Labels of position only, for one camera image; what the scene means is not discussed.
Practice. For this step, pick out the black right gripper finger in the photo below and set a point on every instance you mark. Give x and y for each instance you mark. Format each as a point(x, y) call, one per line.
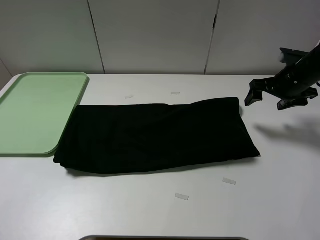
point(254, 95)
point(284, 104)

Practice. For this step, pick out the light green plastic tray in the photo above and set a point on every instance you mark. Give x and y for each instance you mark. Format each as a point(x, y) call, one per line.
point(35, 110)

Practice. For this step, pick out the black short sleeve shirt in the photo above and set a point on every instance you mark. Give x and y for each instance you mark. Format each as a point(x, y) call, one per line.
point(142, 138)

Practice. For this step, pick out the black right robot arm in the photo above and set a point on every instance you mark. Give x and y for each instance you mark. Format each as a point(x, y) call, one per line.
point(309, 62)

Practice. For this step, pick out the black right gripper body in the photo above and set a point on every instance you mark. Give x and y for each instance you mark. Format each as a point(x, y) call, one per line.
point(289, 84)

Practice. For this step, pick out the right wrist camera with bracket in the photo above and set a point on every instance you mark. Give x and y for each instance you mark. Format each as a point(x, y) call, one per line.
point(291, 56)

